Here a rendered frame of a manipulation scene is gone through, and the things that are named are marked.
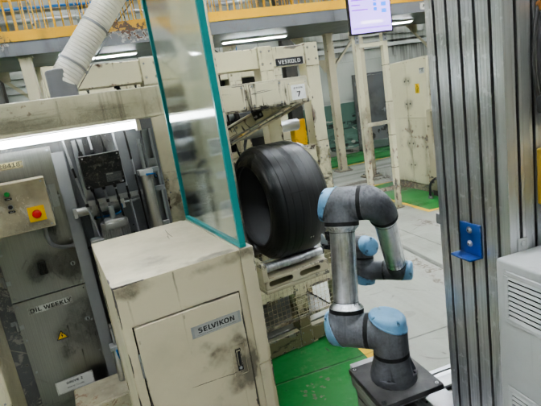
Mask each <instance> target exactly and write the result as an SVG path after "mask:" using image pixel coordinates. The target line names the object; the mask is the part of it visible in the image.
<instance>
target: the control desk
mask: <svg viewBox="0 0 541 406"><path fill-rule="evenodd" d="M91 247H92V250H93V255H94V258H95V262H96V265H97V271H98V275H99V278H100V281H101V286H102V290H103V293H104V297H105V302H106V306H107V309H108V312H109V318H110V321H111V325H112V328H113V332H114V336H115V340H116V343H117V347H118V353H119V356H120V359H121V363H122V368H123V371H124V375H125V378H126V384H127V387H128V391H129V394H130V399H131V403H132V406H279V398H278V393H277V388H276V383H275V375H274V370H273V365H272V360H271V349H270V344H269V339H268V335H267V330H266V321H265V316H264V312H263V307H262V298H261V292H260V288H259V283H258V274H257V269H256V265H255V260H254V251H253V246H251V245H250V244H248V243H246V246H244V247H242V248H240V247H238V246H235V245H234V244H232V243H231V242H228V241H226V240H225V239H223V238H221V237H219V236H217V235H216V234H214V233H212V232H210V231H208V230H206V229H205V228H203V227H201V226H199V225H197V224H196V223H194V222H191V221H190V220H188V219H185V221H178V222H173V223H170V224H166V225H163V226H158V227H155V228H151V229H148V230H142V231H139V232H136V233H133V234H127V235H123V236H120V237H117V238H111V239H108V240H105V241H101V242H96V243H93V244H91Z"/></svg>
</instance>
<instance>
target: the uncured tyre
mask: <svg viewBox="0 0 541 406"><path fill-rule="evenodd" d="M234 168H235V173H236V178H237V187H238V192H239V197H240V201H241V206H242V216H243V220H244V224H245V229H246V237H247V239H248V240H249V242H250V244H251V245H252V246H253V247H254V249H255V250H256V251H258V252H259V253H261V254H263V255H265V256H266V257H268V258H270V259H282V258H285V257H287V256H290V255H294V254H297V253H300V252H302V251H306V250H309V249H312V248H313V247H314V246H316V245H317V244H319V243H320V242H321V234H323V235H324V232H325V231H326V230H327V229H326V228H325V227H324V222H321V221H320V219H319V218H318V217H319V216H318V212H317V209H318V201H319V197H320V193H321V192H322V191H323V190H324V189H326V188H327V184H326V181H325V178H324V175H323V173H322V171H321V169H320V167H319V165H318V163H317V162H316V161H315V159H314V158H313V157H312V155H311V154H310V153H309V152H308V151H306V150H305V149H304V148H303V147H301V146H300V145H299V144H298V143H294V142H292V141H278V142H274V143H267V144H263V145H258V146H254V147H250V148H248V149H246V150H244V151H243V152H242V153H241V155H240V156H239V158H238V160H237V162H236V164H235V165H234ZM301 190H303V191H301ZM298 191H301V192H298ZM294 192H298V193H294ZM290 193H292V194H290ZM314 234H315V237H314V238H311V239H310V236H311V235H314Z"/></svg>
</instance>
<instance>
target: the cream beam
mask: <svg viewBox="0 0 541 406"><path fill-rule="evenodd" d="M298 84H304V85H305V92H306V98H302V99H297V100H292V95H291V85H298ZM221 95H222V99H223V104H224V109H225V115H228V114H238V113H243V112H248V111H253V110H264V109H270V108H275V107H280V106H289V105H294V104H298V103H303V102H309V95H308V83H307V77H306V76H299V77H288V78H281V79H275V80H268V81H257V82H250V83H245V84H238V85H227V86H221Z"/></svg>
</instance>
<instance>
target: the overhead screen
mask: <svg viewBox="0 0 541 406"><path fill-rule="evenodd" d="M345 4H346V11H347V19H348V26H349V36H355V35H368V34H375V33H382V32H389V31H393V26H392V16H391V7H390V0H345Z"/></svg>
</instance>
